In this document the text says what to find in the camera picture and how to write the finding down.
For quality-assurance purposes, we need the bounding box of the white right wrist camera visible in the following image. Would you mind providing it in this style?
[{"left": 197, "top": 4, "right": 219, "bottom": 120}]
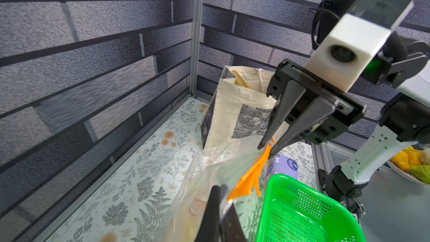
[{"left": 303, "top": 0, "right": 414, "bottom": 93}]

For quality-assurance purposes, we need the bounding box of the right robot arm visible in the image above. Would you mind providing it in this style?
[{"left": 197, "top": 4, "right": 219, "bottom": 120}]
[{"left": 259, "top": 0, "right": 430, "bottom": 216}]

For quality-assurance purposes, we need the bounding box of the plate of toy food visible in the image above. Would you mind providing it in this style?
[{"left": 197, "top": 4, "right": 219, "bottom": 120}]
[{"left": 387, "top": 146, "right": 430, "bottom": 186}]

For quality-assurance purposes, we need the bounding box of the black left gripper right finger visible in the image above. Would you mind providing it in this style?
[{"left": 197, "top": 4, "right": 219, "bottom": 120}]
[{"left": 220, "top": 204, "right": 247, "bottom": 242}]

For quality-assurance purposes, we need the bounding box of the yellow chips bag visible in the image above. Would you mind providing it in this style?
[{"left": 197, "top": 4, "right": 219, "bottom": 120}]
[{"left": 232, "top": 70, "right": 259, "bottom": 91}]

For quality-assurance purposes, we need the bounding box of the green plastic basket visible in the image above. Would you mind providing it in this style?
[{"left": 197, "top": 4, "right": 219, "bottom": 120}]
[{"left": 256, "top": 174, "right": 365, "bottom": 242}]

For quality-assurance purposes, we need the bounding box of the clear zip-top bag orange seal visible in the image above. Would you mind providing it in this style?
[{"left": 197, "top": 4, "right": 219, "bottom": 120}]
[{"left": 153, "top": 135, "right": 264, "bottom": 242}]

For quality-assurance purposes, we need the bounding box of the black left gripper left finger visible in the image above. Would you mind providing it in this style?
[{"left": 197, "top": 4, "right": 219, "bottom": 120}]
[{"left": 195, "top": 186, "right": 221, "bottom": 242}]

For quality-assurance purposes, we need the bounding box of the purple tissue pack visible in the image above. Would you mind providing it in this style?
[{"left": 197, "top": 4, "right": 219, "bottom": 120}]
[{"left": 268, "top": 154, "right": 299, "bottom": 180}]

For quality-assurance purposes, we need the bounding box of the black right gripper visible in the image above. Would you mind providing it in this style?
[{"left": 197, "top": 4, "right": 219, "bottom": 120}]
[{"left": 258, "top": 59, "right": 367, "bottom": 158}]

